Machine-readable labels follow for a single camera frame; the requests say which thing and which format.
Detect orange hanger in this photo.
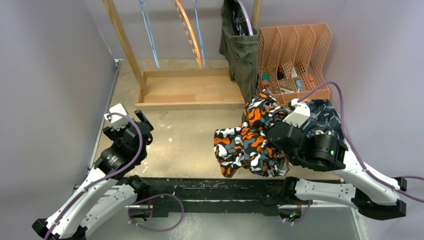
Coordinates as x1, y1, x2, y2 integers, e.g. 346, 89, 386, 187
173, 0, 204, 69

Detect dark shark print shorts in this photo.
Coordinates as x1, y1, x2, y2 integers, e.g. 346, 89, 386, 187
300, 99, 344, 141

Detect wooden clothes rack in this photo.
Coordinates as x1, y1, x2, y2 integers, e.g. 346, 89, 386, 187
103, 0, 245, 111

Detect orange camouflage shorts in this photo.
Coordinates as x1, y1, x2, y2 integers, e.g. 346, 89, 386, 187
213, 90, 290, 178

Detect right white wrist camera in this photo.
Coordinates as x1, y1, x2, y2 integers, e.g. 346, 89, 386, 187
283, 98, 311, 128

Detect orange file organizer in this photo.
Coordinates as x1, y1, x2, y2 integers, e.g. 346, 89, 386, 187
257, 23, 333, 107

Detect white blue marker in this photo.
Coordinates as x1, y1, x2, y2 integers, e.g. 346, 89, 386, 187
279, 67, 303, 93

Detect orange pink small item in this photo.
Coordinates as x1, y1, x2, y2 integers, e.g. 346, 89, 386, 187
303, 73, 316, 91

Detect lavender wavy hanger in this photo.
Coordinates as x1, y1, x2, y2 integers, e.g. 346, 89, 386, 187
229, 0, 254, 36

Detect green pink small item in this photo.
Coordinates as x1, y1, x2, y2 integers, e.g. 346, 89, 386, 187
261, 73, 272, 93

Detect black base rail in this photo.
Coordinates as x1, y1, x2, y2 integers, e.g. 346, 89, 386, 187
142, 177, 310, 218

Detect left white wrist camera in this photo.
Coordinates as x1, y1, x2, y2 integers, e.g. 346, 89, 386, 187
103, 103, 129, 131

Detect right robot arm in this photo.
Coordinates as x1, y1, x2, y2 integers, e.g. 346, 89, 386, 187
265, 122, 407, 221

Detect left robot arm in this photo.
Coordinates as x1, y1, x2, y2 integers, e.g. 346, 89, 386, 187
31, 104, 154, 240

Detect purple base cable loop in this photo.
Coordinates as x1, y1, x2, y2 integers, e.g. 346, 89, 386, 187
127, 193, 185, 232

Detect black red small item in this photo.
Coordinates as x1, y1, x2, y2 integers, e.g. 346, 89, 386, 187
276, 66, 285, 81

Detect light blue wire hanger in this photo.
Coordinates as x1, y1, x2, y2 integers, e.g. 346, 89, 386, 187
138, 0, 161, 70

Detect olive green shorts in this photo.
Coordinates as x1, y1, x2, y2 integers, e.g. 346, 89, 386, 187
218, 0, 259, 103

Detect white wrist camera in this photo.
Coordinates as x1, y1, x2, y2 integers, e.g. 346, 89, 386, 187
283, 98, 311, 128
103, 103, 129, 131

